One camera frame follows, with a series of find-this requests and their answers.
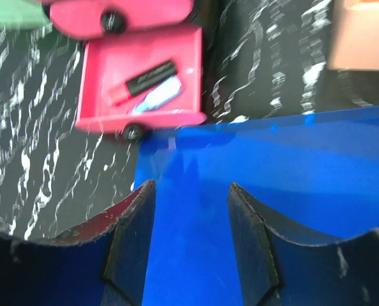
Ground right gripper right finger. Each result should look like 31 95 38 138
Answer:
227 183 379 305

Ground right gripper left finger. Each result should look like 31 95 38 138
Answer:
0 180 156 305

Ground blue folder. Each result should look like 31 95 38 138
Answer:
135 106 379 305

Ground black pink-capped highlighter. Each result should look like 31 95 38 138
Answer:
108 59 178 106

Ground blue highlighter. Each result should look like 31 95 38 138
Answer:
130 75 182 115

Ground pink bottom drawer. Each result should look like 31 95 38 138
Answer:
75 24 206 143

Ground pink drawer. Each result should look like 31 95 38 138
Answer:
75 24 206 143
41 0 195 40

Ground orange file organizer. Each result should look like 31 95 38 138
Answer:
328 1 379 71

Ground black marble desk mat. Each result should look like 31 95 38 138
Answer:
0 1 379 238

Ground green file organizer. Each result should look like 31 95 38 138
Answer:
0 0 51 30

